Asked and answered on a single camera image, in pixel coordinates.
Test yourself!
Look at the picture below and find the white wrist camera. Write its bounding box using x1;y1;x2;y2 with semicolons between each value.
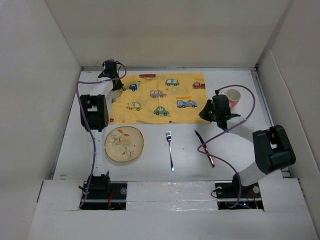
214;89;226;95
103;59;118;64

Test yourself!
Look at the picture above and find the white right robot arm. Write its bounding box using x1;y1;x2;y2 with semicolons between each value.
199;94;296;197

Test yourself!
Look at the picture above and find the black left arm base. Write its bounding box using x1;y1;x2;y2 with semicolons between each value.
78;173;128;211

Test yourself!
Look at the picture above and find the pink cup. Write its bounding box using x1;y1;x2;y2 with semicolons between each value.
225;89;241;109

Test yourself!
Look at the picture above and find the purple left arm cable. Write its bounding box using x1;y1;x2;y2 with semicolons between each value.
75;59;127;208

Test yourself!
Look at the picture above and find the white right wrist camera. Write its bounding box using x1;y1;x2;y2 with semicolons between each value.
214;89;226;95

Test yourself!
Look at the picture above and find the iridescent metal knife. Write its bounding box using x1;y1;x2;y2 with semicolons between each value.
194;130;215;168

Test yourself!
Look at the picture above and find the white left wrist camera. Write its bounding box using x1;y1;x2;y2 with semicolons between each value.
103;59;118;64

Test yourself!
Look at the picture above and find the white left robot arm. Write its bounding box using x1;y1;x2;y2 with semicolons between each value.
75;59;127;178

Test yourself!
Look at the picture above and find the beige bird pattern plate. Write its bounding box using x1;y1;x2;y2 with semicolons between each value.
104;126;144;163

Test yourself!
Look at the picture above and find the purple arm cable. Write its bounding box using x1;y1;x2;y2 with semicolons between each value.
197;84;256;209
75;59;127;208

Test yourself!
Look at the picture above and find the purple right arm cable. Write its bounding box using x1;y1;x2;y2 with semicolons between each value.
197;84;256;209

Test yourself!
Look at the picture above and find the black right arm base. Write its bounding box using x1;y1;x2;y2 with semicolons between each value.
211;174;264;210

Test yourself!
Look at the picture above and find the iridescent metal fork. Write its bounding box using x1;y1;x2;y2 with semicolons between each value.
166;130;175;172

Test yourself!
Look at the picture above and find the yellow vehicle print cloth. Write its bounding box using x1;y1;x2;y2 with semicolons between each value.
109;72;208;125

